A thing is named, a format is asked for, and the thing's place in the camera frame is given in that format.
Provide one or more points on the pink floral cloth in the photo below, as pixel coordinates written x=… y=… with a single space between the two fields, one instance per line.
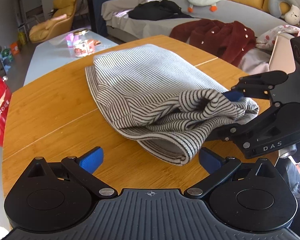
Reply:
x=267 y=40

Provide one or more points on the grey neck pillow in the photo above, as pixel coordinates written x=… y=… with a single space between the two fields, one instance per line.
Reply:
x=275 y=9

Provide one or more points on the white coffee table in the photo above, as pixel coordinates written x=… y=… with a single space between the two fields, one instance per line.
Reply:
x=49 y=56

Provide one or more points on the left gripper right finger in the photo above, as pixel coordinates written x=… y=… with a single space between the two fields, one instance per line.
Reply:
x=220 y=170

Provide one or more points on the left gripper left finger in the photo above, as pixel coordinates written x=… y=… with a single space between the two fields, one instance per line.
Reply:
x=81 y=169

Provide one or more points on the beige blanket on sofa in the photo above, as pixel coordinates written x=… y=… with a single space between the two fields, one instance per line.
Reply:
x=109 y=8

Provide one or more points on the black jacket on sofa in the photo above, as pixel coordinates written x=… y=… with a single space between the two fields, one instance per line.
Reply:
x=157 y=10

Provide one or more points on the white bear plush toy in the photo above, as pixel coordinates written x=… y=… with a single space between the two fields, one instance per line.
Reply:
x=292 y=17

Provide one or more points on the dark red fuzzy coat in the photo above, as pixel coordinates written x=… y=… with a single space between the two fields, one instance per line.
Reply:
x=227 y=41

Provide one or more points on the black white striped garment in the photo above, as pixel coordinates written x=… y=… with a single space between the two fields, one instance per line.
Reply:
x=153 y=96

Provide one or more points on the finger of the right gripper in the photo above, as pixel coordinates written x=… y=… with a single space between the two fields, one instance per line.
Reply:
x=233 y=132
x=258 y=86

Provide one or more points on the glass jar pink lid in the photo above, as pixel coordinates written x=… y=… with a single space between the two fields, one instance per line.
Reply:
x=82 y=45

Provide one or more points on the grey sofa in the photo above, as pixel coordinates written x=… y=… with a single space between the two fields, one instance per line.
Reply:
x=120 y=25

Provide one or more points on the yellow lounge chair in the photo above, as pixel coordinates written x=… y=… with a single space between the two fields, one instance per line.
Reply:
x=60 y=22

